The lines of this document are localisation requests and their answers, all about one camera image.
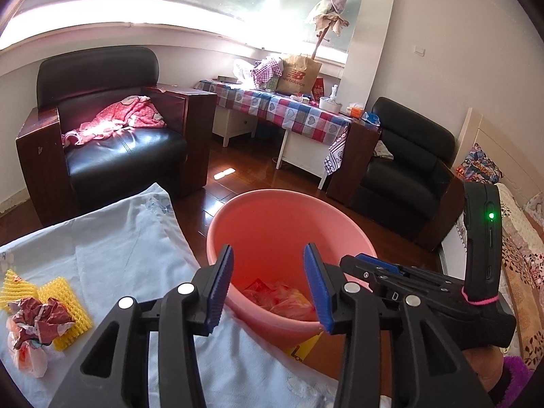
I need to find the white desk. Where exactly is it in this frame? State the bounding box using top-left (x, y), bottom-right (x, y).
top-left (211, 106), bottom-right (330, 190)

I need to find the white orange plastic bag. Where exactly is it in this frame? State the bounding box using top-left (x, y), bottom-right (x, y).
top-left (6, 321), bottom-right (48, 378)

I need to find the yellow box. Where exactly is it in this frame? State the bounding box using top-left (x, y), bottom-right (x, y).
top-left (285, 332), bottom-right (324, 364)

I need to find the cream bed headboard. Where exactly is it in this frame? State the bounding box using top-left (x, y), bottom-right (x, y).
top-left (453, 107), bottom-right (544, 188)

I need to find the wooden coat stand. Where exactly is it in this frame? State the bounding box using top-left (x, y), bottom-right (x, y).
top-left (311, 25), bottom-right (330, 58)

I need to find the brown floral blanket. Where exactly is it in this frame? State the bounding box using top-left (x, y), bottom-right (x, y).
top-left (497, 183), bottom-right (544, 368)

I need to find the pink plaid garment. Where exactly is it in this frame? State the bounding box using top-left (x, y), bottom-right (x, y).
top-left (252, 56), bottom-right (285, 87)

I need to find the beige garment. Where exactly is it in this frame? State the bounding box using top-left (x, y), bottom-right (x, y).
top-left (306, 1), bottom-right (349, 37)

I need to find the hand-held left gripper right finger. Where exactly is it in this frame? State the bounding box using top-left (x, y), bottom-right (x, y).
top-left (303, 242), bottom-right (496, 408)

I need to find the low black leather armchair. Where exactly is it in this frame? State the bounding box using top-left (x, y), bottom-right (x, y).
top-left (326, 97), bottom-right (466, 252)

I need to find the pink plastic basin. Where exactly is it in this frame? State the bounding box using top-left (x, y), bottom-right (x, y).
top-left (206, 190), bottom-right (375, 336)

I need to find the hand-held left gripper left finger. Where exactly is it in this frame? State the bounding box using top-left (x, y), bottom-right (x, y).
top-left (48, 244), bottom-right (235, 408)

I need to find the brown paper shopping bag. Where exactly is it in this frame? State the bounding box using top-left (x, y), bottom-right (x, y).
top-left (276, 53), bottom-right (323, 94)

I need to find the translucent white plastic bag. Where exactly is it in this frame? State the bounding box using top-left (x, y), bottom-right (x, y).
top-left (266, 280), bottom-right (319, 321)

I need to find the white quilted bedspread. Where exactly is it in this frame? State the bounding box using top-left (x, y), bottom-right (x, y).
top-left (442, 212), bottom-right (468, 273)

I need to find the colourful cartoon pillow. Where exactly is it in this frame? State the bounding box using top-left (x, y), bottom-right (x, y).
top-left (456, 143), bottom-right (504, 183)

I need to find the light blue floral cloth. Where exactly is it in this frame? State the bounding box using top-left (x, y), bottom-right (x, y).
top-left (0, 183), bottom-right (392, 408)

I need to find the pink dotted garment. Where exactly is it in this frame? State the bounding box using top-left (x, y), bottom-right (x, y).
top-left (62, 95), bottom-right (166, 147)

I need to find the wide black leather armchair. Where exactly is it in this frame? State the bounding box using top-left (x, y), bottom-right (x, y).
top-left (16, 46), bottom-right (218, 227)

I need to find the person's right hand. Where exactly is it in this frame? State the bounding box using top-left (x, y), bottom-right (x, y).
top-left (461, 345), bottom-right (511, 394)

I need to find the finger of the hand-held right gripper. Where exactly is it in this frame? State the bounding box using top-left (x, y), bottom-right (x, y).
top-left (340, 253), bottom-right (466, 302)

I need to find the checkered heart tablecloth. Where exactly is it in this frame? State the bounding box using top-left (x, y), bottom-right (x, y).
top-left (194, 79), bottom-right (353, 177)

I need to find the crumpled dark red wrapper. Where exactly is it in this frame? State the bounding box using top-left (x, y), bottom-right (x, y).
top-left (9, 297), bottom-right (76, 345)

